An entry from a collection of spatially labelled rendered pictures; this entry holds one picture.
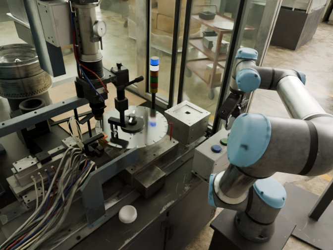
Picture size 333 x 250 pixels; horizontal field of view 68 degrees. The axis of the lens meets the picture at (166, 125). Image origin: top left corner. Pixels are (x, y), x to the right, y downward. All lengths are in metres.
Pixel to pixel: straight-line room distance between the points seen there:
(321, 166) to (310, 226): 1.67
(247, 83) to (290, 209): 1.53
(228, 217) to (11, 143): 1.13
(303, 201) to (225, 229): 1.36
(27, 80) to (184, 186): 0.99
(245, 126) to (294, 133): 0.09
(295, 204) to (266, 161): 1.78
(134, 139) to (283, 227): 0.69
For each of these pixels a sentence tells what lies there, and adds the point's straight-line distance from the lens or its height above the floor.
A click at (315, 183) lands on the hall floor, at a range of 2.60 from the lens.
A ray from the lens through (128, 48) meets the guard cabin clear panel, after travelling 1.77.
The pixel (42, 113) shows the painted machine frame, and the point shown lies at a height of 1.04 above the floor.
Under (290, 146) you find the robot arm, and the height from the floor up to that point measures 1.33.
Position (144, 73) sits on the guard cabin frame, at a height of 0.93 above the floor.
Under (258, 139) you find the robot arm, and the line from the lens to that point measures 0.51.
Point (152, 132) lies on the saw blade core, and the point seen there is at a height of 0.95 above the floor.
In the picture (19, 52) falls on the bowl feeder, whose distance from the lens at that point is 1.74.
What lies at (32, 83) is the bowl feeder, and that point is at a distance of 1.54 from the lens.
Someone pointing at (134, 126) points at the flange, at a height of 0.96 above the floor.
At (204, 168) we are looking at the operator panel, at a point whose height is 0.82.
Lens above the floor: 1.62
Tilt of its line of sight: 36 degrees down
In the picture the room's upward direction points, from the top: 4 degrees clockwise
